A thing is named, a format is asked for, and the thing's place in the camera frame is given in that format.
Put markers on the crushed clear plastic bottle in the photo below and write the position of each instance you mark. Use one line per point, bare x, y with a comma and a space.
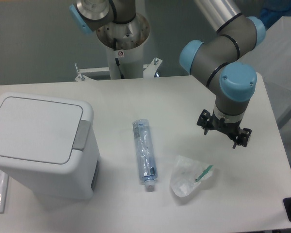
145, 154

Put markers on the second grey robot arm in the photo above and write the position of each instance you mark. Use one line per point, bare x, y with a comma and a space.
90, 15

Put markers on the crumpled clear plastic bag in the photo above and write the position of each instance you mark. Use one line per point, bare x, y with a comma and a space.
188, 174

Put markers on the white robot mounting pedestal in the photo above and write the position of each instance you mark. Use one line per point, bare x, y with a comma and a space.
124, 45

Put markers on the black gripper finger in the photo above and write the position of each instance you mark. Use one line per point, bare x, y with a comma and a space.
242, 138
205, 121

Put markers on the white plastic trash can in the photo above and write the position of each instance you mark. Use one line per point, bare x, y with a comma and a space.
48, 144

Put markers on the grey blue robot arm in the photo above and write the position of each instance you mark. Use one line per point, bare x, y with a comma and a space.
215, 65

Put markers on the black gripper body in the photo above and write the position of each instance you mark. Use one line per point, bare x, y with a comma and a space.
213, 123

